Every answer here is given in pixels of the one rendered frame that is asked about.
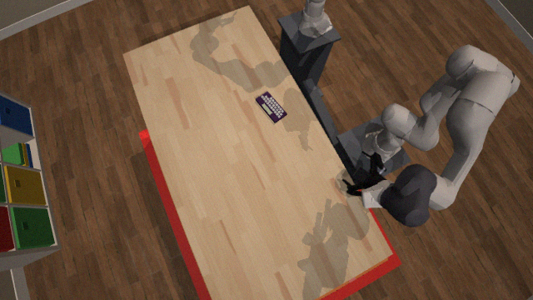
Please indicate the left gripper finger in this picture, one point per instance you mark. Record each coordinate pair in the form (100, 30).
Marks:
(354, 188)
(376, 163)

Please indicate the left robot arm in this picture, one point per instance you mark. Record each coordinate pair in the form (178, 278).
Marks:
(468, 118)

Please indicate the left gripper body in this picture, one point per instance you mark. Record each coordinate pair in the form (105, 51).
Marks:
(374, 180)

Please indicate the purple keyboard case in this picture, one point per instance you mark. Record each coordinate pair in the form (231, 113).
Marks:
(271, 107)

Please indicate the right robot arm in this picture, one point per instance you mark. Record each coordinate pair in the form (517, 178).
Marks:
(315, 21)

